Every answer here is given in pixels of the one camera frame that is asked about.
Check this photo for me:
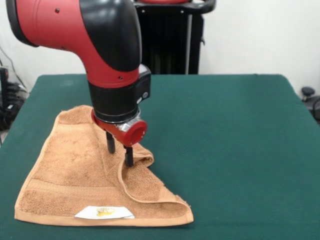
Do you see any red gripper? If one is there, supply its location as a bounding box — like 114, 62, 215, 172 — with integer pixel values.
90, 110, 148, 168

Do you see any dark green table cloth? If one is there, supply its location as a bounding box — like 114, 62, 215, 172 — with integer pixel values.
0, 73, 320, 240

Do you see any black equipment stack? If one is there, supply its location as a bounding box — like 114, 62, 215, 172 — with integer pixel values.
0, 66, 29, 131

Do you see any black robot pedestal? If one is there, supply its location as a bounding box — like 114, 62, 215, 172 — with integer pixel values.
132, 0, 216, 75

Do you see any grey cable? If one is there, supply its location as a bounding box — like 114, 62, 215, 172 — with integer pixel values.
0, 46, 27, 88

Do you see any orange terry towel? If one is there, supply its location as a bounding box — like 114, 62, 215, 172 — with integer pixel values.
14, 105, 195, 227

